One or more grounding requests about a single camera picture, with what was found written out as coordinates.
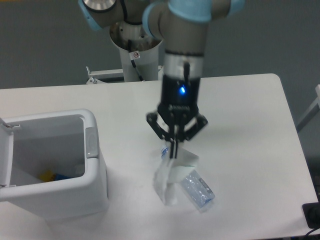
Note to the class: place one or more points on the blue trash item in bin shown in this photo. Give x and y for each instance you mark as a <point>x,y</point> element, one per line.
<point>59,177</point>

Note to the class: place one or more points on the black device at table edge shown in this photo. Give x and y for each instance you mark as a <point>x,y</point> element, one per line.
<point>312,214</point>

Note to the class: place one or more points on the white metal base frame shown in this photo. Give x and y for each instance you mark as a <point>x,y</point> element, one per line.
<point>118,76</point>

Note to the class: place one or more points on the white paper carton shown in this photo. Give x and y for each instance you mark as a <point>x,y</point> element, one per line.
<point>172,171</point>

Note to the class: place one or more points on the white frame at right edge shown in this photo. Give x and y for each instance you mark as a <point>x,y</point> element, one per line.
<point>310,112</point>

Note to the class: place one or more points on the clear blue plastic bottle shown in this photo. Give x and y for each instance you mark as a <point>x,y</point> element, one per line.
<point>197,191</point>

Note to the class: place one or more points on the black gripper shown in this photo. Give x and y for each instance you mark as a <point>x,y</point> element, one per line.
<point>178,103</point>

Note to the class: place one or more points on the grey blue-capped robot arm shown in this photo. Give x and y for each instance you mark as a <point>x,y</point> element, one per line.
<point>181,25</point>

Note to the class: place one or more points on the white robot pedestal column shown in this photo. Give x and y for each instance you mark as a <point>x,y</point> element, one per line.
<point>136,48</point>

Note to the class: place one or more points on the yellow trash item in bin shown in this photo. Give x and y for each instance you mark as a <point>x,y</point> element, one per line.
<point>47,176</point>

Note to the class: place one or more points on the white open trash can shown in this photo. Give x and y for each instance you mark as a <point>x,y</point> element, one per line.
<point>51,164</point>

